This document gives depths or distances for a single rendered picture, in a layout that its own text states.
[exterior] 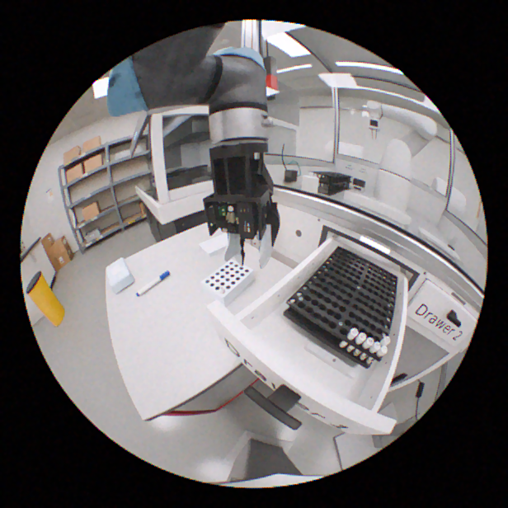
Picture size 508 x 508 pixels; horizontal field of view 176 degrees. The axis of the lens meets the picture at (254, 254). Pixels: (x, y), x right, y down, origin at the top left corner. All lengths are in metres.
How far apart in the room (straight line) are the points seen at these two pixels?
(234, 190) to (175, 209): 0.67
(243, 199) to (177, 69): 0.16
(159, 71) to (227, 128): 0.10
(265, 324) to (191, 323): 0.19
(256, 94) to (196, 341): 0.43
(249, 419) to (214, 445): 0.30
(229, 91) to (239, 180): 0.11
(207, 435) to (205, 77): 1.28
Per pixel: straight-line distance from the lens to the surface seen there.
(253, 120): 0.19
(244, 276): 0.42
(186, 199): 0.86
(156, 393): 0.38
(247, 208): 0.18
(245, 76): 0.21
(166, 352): 0.39
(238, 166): 0.19
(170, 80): 0.17
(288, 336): 0.28
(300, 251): 0.49
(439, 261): 0.43
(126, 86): 0.17
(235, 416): 1.10
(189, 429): 1.18
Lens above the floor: 1.09
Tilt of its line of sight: 36 degrees down
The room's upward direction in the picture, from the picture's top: straight up
